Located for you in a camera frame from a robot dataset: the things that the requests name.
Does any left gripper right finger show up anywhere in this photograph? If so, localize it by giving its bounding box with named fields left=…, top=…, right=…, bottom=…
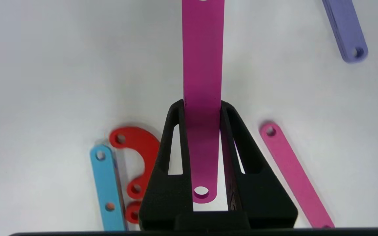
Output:
left=220, top=100, right=299, bottom=229

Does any large red arc piece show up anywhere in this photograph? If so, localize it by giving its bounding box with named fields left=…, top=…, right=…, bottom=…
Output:
left=125, top=201, right=142, bottom=225
left=109, top=126, right=160, bottom=200

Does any long pink bar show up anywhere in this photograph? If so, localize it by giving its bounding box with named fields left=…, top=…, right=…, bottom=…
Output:
left=259, top=121, right=335, bottom=229
left=181, top=0, right=225, bottom=204

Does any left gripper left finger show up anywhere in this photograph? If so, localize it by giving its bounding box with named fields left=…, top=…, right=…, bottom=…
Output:
left=138, top=99, right=195, bottom=230

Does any long blue bar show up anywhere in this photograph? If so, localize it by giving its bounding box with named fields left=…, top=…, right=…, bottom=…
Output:
left=90, top=144, right=127, bottom=231

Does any short purple bar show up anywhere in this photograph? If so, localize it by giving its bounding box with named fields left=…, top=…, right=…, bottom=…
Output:
left=322, top=0, right=369, bottom=63

